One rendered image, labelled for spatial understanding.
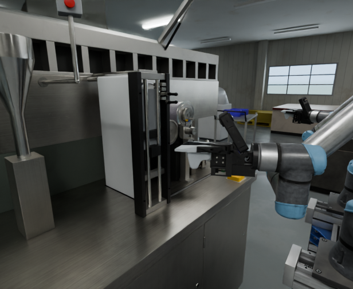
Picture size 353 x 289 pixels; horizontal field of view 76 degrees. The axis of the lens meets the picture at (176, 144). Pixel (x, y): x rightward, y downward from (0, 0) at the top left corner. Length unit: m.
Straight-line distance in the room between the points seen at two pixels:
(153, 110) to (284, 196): 0.54
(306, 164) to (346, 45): 9.13
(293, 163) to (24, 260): 0.79
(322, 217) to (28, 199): 1.32
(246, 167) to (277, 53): 9.45
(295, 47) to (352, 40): 1.63
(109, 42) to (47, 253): 0.97
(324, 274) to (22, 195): 0.99
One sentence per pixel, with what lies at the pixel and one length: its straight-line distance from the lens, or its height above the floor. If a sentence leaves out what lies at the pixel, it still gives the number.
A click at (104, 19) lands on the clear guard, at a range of 1.29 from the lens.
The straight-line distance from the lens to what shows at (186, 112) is 1.16.
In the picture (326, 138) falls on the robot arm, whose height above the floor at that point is 1.25.
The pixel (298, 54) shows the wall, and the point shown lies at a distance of 9.82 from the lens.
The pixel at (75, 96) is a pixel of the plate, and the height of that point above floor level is 1.35.
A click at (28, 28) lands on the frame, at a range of 1.14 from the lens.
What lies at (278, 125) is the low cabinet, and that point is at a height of 0.25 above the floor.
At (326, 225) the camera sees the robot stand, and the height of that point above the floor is 0.70.
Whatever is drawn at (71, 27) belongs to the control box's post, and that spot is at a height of 1.57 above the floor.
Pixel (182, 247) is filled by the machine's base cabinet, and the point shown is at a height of 0.79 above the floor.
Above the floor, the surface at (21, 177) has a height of 1.12.
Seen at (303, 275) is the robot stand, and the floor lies 0.76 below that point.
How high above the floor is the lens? 1.39
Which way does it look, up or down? 14 degrees down
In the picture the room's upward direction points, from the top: straight up
